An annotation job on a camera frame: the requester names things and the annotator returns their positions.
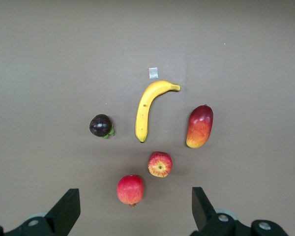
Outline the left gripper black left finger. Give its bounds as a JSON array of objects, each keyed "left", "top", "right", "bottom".
[{"left": 0, "top": 188, "right": 81, "bottom": 236}]

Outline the red yellow apple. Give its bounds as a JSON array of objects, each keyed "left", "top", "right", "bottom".
[{"left": 147, "top": 151, "right": 174, "bottom": 178}]

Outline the dark purple mangosteen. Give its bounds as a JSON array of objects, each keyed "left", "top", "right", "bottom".
[{"left": 89, "top": 114, "right": 116, "bottom": 139}]

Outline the yellow banana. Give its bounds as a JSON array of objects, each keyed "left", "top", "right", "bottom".
[{"left": 134, "top": 80, "right": 181, "bottom": 144}]

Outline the small clear tape patch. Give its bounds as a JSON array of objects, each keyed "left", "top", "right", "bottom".
[{"left": 148, "top": 67, "right": 159, "bottom": 80}]

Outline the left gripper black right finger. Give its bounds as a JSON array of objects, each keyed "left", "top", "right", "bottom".
[{"left": 190, "top": 187, "right": 290, "bottom": 236}]

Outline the red pomegranate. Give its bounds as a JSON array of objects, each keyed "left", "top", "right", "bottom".
[{"left": 117, "top": 174, "right": 145, "bottom": 207}]

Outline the red yellow mango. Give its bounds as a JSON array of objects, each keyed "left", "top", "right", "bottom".
[{"left": 186, "top": 104, "right": 214, "bottom": 149}]

